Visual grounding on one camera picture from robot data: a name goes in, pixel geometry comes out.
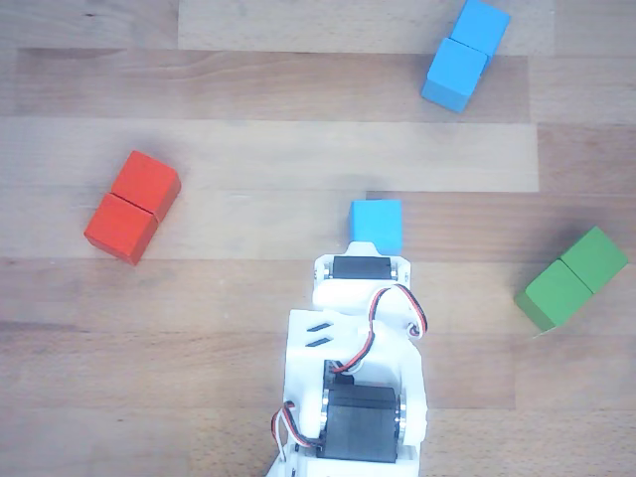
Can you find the long green block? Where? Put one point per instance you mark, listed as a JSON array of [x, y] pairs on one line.
[[571, 278]]

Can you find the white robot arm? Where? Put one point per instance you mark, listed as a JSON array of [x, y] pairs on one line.
[[308, 358]]

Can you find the long red block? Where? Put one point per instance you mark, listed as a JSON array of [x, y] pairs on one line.
[[134, 204]]

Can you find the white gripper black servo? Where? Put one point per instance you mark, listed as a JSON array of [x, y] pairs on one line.
[[360, 268]]

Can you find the long blue block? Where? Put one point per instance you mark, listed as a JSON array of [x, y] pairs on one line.
[[457, 64]]

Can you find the small blue cube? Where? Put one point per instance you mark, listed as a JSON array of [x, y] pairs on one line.
[[375, 221]]

